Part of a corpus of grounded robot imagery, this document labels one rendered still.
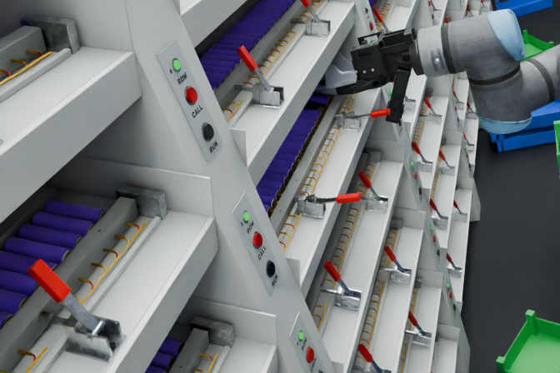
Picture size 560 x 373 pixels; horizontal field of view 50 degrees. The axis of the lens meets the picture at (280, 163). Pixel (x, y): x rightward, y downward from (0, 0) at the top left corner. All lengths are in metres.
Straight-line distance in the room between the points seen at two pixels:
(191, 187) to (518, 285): 1.54
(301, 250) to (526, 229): 1.47
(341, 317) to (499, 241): 1.27
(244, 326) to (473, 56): 0.61
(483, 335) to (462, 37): 1.05
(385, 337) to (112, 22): 0.85
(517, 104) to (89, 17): 0.78
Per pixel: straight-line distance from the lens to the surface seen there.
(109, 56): 0.56
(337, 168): 1.01
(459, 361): 1.77
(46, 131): 0.47
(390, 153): 1.35
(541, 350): 1.84
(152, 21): 0.60
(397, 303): 1.28
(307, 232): 0.88
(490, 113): 1.14
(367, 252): 1.11
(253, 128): 0.77
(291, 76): 0.91
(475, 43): 1.07
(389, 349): 1.20
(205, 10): 0.70
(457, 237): 2.02
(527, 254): 2.14
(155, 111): 0.59
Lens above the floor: 1.36
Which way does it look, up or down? 25 degrees down
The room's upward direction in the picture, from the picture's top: 22 degrees counter-clockwise
